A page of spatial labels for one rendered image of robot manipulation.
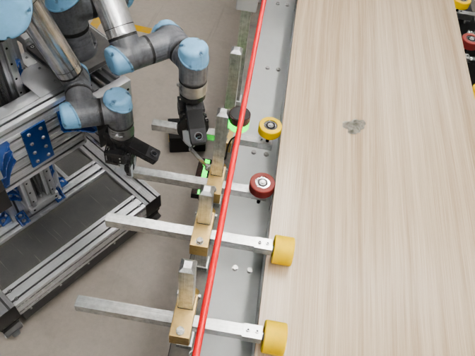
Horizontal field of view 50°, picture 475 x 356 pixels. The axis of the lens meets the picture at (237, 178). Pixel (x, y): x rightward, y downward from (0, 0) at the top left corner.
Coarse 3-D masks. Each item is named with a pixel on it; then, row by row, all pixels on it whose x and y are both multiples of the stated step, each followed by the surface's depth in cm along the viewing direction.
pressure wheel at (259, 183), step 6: (258, 174) 161; (264, 174) 161; (252, 180) 160; (258, 180) 160; (264, 180) 159; (270, 180) 160; (252, 186) 158; (258, 186) 158; (264, 186) 159; (270, 186) 159; (252, 192) 159; (258, 192) 158; (264, 192) 157; (270, 192) 158
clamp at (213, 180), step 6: (210, 168) 166; (210, 174) 164; (222, 174) 164; (210, 180) 162; (216, 180) 163; (222, 180) 163; (216, 186) 161; (222, 186) 162; (216, 192) 160; (216, 198) 161
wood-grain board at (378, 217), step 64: (320, 0) 225; (384, 0) 229; (448, 0) 234; (320, 64) 198; (384, 64) 202; (448, 64) 205; (320, 128) 177; (384, 128) 180; (448, 128) 183; (320, 192) 160; (384, 192) 162; (448, 192) 165; (320, 256) 146; (384, 256) 148; (448, 256) 150; (320, 320) 134; (384, 320) 136; (448, 320) 138
